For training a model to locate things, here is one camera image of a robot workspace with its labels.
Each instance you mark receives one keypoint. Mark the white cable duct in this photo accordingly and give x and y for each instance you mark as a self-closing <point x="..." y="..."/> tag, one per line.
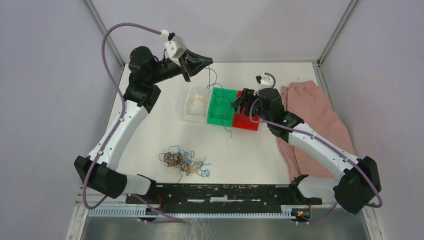
<point x="139" y="211"/>

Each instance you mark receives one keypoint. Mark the red plastic bin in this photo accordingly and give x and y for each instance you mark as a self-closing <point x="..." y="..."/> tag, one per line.
<point x="244" y="122"/>

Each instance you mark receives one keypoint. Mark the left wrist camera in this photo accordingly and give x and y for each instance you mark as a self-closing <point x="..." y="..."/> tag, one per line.
<point x="175" y="47"/>

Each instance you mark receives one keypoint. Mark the green plastic bin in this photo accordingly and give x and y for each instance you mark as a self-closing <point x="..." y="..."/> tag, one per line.
<point x="220" y="111"/>

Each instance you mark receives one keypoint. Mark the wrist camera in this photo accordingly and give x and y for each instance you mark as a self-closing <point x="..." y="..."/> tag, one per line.
<point x="175" y="47"/>
<point x="265" y="80"/>

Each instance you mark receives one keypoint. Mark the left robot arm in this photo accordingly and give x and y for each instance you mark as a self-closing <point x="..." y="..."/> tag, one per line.
<point x="98" y="170"/>

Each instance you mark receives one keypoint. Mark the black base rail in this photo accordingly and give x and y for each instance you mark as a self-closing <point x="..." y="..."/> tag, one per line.
<point x="196" y="198"/>

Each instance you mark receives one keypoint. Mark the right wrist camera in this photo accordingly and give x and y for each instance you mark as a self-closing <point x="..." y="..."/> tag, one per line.
<point x="265" y="80"/>

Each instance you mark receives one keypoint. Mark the clear plastic bin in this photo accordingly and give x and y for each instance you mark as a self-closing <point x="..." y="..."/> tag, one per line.
<point x="196" y="105"/>

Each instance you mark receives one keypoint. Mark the pink cloth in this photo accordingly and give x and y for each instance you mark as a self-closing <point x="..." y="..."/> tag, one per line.
<point x="309" y="102"/>

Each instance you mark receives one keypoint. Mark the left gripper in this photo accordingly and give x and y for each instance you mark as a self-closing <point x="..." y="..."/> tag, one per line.
<point x="195" y="67"/>

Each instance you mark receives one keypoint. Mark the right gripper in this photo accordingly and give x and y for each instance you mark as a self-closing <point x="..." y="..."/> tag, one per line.
<point x="247" y="95"/>

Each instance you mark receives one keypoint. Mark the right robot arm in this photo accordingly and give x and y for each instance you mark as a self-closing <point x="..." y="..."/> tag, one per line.
<point x="356" y="182"/>

